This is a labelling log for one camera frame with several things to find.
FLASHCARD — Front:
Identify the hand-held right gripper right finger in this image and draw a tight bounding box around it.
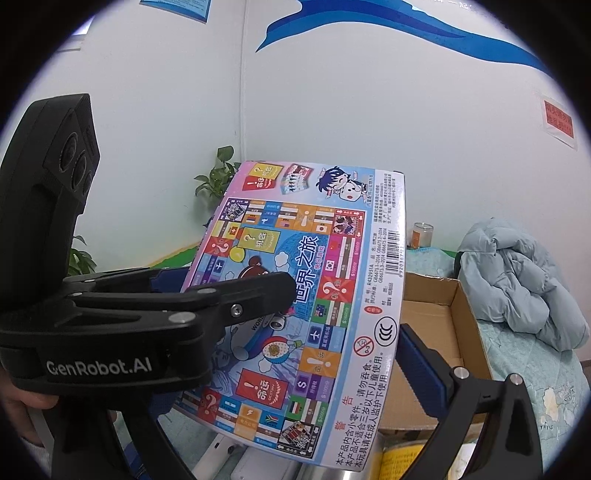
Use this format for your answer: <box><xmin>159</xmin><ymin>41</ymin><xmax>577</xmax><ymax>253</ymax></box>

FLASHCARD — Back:
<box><xmin>398</xmin><ymin>323</ymin><xmax>543</xmax><ymax>480</ymax></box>

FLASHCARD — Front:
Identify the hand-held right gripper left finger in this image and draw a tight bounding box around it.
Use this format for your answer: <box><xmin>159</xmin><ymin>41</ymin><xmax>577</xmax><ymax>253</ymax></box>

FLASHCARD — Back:
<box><xmin>51</xmin><ymin>392</ymin><xmax>199</xmax><ymax>480</ymax></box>

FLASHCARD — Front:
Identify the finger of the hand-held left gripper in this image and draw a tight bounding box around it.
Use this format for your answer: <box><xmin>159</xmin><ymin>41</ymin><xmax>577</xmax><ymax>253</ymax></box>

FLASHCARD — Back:
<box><xmin>69</xmin><ymin>271</ymin><xmax>298</xmax><ymax>366</ymax></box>
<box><xmin>64</xmin><ymin>270</ymin><xmax>186</xmax><ymax>297</ymax></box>

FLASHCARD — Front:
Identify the brown cardboard box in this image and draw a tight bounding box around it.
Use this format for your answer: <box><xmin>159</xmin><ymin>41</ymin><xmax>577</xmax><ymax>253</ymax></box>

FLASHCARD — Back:
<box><xmin>376</xmin><ymin>272</ymin><xmax>495</xmax><ymax>432</ymax></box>

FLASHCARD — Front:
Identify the bottle with yellow label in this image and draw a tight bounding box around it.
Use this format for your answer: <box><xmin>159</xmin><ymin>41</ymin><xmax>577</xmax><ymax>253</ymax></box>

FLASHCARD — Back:
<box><xmin>383</xmin><ymin>443</ymin><xmax>462</xmax><ymax>480</ymax></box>

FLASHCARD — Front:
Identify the person's left forearm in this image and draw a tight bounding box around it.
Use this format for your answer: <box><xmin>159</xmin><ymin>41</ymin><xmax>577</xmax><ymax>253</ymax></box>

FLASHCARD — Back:
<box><xmin>18</xmin><ymin>415</ymin><xmax>55</xmax><ymax>468</ymax></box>

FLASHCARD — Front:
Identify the person's left hand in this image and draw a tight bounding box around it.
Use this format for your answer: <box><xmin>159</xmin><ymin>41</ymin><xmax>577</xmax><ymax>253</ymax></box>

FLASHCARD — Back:
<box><xmin>0</xmin><ymin>367</ymin><xmax>52</xmax><ymax>420</ymax></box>

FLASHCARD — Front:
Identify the green mat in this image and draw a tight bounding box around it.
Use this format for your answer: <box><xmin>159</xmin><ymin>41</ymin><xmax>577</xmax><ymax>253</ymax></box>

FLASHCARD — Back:
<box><xmin>150</xmin><ymin>251</ymin><xmax>195</xmax><ymax>271</ymax></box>

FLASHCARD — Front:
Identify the green potted plant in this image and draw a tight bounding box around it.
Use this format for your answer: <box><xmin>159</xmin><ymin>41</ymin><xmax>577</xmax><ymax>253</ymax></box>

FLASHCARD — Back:
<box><xmin>68</xmin><ymin>147</ymin><xmax>242</xmax><ymax>278</ymax></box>

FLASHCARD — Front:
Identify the crumpled light blue blanket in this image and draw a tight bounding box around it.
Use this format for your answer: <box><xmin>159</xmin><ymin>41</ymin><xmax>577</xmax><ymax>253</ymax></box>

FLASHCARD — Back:
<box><xmin>455</xmin><ymin>217</ymin><xmax>591</xmax><ymax>354</ymax></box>

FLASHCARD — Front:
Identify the white flat device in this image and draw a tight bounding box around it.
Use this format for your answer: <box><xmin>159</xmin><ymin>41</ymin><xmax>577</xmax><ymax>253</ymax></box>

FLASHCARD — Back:
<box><xmin>235</xmin><ymin>450</ymin><xmax>305</xmax><ymax>480</ymax></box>

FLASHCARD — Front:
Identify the glass jar with orange label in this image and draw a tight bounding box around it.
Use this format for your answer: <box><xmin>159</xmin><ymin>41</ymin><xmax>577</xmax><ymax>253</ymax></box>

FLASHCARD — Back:
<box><xmin>412</xmin><ymin>222</ymin><xmax>434</xmax><ymax>250</ymax></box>

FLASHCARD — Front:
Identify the blue wall poster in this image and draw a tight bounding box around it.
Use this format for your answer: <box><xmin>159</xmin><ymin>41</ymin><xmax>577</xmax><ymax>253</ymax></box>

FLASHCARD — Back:
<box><xmin>141</xmin><ymin>0</ymin><xmax>211</xmax><ymax>23</ymax></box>

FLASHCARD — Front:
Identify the blue wall decal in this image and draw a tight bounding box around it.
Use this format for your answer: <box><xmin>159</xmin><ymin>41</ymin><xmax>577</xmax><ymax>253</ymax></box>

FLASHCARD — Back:
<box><xmin>256</xmin><ymin>0</ymin><xmax>555</xmax><ymax>75</ymax></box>

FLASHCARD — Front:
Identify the red wall notice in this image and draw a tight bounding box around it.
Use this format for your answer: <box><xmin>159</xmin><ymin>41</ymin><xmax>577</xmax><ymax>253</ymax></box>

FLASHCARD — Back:
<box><xmin>540</xmin><ymin>95</ymin><xmax>578</xmax><ymax>148</ymax></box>

